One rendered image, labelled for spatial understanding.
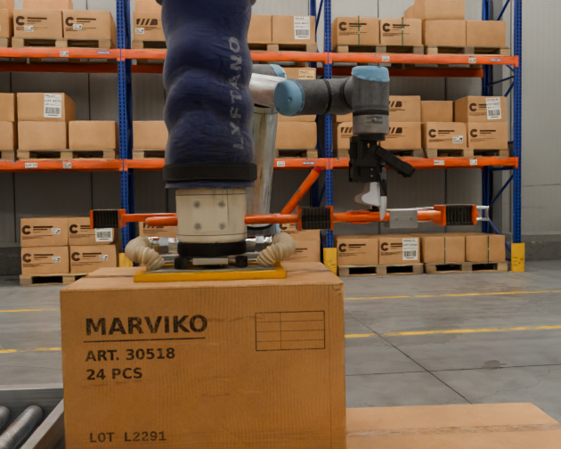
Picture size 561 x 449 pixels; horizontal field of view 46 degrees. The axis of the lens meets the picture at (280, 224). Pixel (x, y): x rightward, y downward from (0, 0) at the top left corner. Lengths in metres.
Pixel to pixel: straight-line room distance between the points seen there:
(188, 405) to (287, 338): 0.25
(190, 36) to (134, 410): 0.83
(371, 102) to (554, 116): 10.18
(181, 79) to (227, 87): 0.11
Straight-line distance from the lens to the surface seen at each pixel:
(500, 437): 1.74
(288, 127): 8.90
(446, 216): 1.65
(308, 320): 1.42
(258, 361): 1.44
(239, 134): 1.54
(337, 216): 1.59
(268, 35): 9.06
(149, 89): 10.19
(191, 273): 1.48
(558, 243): 11.59
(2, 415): 2.03
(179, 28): 1.57
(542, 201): 11.58
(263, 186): 2.36
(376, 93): 1.62
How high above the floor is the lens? 1.14
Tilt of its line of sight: 3 degrees down
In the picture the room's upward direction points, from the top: 1 degrees counter-clockwise
